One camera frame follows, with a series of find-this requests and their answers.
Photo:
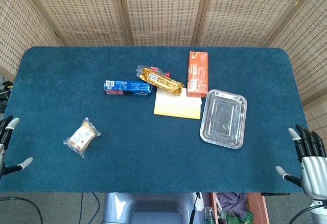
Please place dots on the clear plastic snack packet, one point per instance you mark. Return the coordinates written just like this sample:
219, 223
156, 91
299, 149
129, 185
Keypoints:
139, 71

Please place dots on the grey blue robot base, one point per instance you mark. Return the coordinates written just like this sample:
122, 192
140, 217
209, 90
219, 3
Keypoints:
153, 208

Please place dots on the yellow and white flat packet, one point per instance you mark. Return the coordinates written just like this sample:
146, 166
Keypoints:
176, 106

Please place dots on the purple cloth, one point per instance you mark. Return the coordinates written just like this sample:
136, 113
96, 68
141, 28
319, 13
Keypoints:
231, 201

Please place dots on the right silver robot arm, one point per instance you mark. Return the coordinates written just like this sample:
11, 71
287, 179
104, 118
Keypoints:
319, 212

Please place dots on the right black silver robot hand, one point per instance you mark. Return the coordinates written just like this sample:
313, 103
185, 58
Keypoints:
313, 173

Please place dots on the shiny metal tray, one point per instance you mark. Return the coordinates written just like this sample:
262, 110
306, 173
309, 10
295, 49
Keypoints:
223, 119

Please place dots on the pink storage crate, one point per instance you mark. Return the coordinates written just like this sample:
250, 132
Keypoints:
260, 208

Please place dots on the blue Oreo cookie box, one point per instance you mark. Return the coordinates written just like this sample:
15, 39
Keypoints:
127, 88

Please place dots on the gold foil biscuit packet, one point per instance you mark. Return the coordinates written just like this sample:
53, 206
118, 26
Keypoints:
163, 80

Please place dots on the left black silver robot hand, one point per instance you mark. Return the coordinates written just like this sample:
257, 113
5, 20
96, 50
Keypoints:
5, 132

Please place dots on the dark blue tablecloth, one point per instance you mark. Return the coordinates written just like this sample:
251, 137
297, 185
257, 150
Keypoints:
153, 157

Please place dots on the woven bamboo screen panel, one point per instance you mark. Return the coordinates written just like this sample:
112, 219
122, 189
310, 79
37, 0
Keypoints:
76, 11
163, 11
309, 55
250, 11
15, 29

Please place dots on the orange cardboard snack box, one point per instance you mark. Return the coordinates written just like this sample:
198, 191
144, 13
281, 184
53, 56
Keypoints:
197, 74

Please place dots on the bread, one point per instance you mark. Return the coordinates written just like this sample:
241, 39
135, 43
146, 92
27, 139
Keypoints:
81, 137

